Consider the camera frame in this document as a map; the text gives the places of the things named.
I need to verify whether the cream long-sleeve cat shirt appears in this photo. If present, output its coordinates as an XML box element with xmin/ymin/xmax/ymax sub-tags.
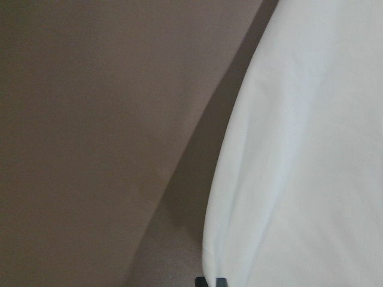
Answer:
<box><xmin>202</xmin><ymin>1</ymin><xmax>382</xmax><ymax>286</ymax></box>

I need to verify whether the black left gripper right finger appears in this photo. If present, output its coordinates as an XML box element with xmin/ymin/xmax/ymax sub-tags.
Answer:
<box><xmin>215</xmin><ymin>277</ymin><xmax>227</xmax><ymax>287</ymax></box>

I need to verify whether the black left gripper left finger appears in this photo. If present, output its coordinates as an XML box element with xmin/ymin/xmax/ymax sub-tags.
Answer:
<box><xmin>194</xmin><ymin>276</ymin><xmax>208</xmax><ymax>287</ymax></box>

